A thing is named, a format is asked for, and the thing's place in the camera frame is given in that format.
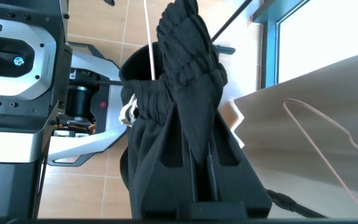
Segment window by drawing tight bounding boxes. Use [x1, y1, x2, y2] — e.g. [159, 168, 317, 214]
[252, 0, 358, 89]

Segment black shorts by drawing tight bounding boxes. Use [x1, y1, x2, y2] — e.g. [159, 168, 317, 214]
[118, 0, 229, 219]

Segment black clothes rack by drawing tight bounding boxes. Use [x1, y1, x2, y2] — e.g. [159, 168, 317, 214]
[210, 0, 254, 56]

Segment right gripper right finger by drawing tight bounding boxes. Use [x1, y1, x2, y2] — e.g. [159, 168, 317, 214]
[208, 111, 273, 218]

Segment black cable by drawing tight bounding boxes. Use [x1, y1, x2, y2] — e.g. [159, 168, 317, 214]
[265, 189, 326, 218]

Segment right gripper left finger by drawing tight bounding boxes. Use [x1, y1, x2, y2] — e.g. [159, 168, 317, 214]
[141, 102, 198, 218]

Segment beige curtain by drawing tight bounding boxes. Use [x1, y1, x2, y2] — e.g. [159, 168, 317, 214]
[233, 48, 358, 218]

